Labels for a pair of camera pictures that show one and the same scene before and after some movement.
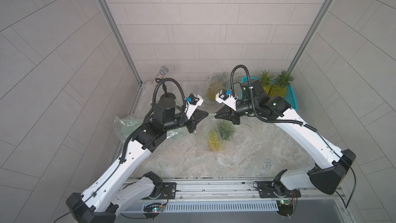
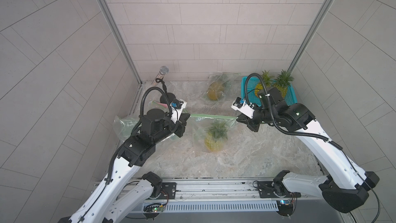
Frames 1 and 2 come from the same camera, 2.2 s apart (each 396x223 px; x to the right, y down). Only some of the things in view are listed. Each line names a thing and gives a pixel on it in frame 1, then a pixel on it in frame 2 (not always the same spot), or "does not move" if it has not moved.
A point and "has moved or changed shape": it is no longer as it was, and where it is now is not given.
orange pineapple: (265, 78) does not move
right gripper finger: (225, 112) -> (243, 118)
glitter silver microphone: (163, 70) does not move
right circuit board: (285, 207) does not move
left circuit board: (152, 210) does not move
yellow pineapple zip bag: (216, 134) has moved or changed shape
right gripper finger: (234, 117) -> (254, 127)
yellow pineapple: (224, 131) has moved or changed shape
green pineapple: (279, 87) does not move
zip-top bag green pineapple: (125, 127) does not move
